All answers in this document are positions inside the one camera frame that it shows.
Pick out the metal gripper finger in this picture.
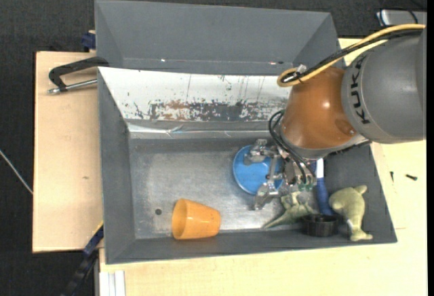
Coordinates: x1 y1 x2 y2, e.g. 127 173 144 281
241 138 281 166
253 162 290 211

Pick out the blue round plate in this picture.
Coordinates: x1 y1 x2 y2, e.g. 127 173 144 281
232 144 286 195

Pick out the green toy dinosaur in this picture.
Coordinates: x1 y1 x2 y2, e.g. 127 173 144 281
262 190 319 229

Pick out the blue and white pen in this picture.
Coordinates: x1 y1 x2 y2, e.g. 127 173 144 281
313 158 335 217

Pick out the green plush dolphin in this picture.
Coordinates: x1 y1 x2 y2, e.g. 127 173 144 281
328 184 374 242

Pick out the grey metal bin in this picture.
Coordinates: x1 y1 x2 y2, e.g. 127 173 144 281
94 0 398 265

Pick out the orange plastic cup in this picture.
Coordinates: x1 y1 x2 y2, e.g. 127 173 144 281
170 198 222 241

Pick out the pale wood board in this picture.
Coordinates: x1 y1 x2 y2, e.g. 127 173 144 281
32 50 104 254

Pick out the black plastic ring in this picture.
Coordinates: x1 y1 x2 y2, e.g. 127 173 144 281
300 213 340 238

